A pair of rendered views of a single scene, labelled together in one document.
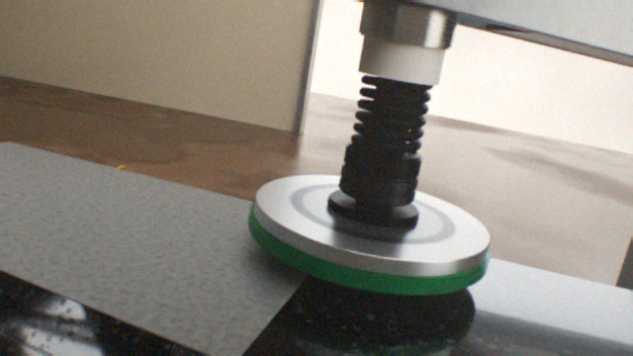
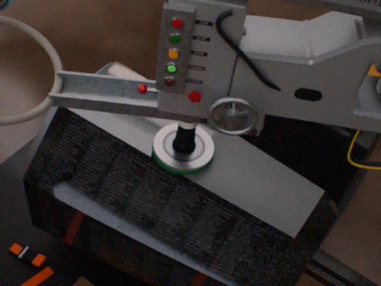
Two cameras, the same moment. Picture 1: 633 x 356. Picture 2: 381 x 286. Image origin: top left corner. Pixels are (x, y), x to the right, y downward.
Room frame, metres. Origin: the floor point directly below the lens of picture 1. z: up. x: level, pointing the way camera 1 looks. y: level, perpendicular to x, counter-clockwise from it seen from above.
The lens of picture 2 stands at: (1.68, 0.20, 2.28)
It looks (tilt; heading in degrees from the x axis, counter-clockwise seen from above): 48 degrees down; 192
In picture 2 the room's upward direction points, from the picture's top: 10 degrees clockwise
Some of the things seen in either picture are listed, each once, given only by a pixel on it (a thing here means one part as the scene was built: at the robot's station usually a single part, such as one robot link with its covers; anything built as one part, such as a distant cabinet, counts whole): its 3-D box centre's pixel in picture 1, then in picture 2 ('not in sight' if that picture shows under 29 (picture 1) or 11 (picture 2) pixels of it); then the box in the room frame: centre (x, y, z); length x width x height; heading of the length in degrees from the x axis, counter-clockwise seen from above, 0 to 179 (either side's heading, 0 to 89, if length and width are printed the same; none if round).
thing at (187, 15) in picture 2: not in sight; (174, 50); (0.60, -0.10, 1.38); 0.08 x 0.03 x 0.28; 104
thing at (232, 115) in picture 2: not in sight; (233, 108); (0.56, 0.09, 1.20); 0.15 x 0.10 x 0.15; 104
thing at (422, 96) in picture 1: (393, 105); (187, 126); (0.47, -0.06, 0.97); 0.06 x 0.06 x 0.09
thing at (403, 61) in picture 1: (402, 56); (188, 117); (0.47, -0.06, 1.01); 0.07 x 0.07 x 0.04
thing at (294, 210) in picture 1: (371, 217); (183, 146); (0.47, -0.06, 0.87); 0.21 x 0.21 x 0.01
